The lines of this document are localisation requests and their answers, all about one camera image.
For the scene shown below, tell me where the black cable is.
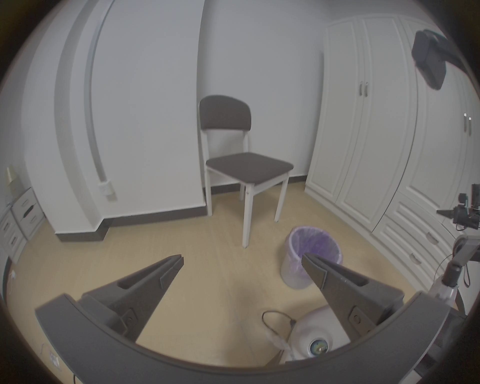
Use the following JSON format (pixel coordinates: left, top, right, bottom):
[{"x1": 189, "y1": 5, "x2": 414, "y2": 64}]
[{"x1": 262, "y1": 310, "x2": 297, "y2": 338}]

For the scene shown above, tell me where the white trash bin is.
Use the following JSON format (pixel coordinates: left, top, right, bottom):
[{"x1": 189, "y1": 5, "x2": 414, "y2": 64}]
[{"x1": 280, "y1": 226, "x2": 344, "y2": 289}]

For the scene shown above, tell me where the purple plastic bag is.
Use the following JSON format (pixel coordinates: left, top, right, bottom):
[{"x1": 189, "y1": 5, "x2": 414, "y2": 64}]
[{"x1": 289, "y1": 226, "x2": 344, "y2": 278}]

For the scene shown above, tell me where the grey and white chair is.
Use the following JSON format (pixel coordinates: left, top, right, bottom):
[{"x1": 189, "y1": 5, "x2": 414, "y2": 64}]
[{"x1": 198, "y1": 94, "x2": 295, "y2": 249}]

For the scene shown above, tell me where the white wardrobe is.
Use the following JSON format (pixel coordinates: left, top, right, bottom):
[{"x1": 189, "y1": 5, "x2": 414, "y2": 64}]
[{"x1": 304, "y1": 15, "x2": 480, "y2": 297}]

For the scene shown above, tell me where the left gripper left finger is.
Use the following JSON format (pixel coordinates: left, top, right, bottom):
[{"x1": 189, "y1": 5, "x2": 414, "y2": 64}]
[{"x1": 80, "y1": 254, "x2": 185, "y2": 342}]

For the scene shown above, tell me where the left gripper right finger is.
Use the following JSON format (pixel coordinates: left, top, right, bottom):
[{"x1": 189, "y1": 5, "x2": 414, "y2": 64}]
[{"x1": 301, "y1": 252, "x2": 406, "y2": 349}]

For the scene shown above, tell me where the pale grey chest of drawers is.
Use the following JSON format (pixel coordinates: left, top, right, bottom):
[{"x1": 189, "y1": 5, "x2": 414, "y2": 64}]
[{"x1": 0, "y1": 187, "x2": 46, "y2": 265}]

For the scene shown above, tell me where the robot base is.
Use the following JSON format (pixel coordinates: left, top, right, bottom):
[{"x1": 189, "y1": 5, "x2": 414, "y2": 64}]
[{"x1": 281, "y1": 278, "x2": 461, "y2": 364}]

